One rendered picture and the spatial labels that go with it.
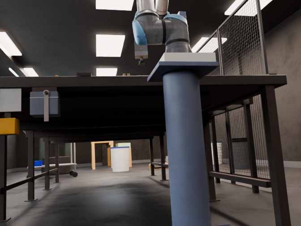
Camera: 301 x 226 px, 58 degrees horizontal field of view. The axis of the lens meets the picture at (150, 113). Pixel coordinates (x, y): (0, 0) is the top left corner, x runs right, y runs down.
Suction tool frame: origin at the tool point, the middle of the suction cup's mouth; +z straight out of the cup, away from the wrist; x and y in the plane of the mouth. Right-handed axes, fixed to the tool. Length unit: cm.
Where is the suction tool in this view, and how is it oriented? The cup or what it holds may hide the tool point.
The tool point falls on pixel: (141, 64)
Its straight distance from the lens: 179.5
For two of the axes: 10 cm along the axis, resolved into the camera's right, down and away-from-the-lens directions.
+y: -10.0, 0.5, -0.3
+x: 0.2, -1.4, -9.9
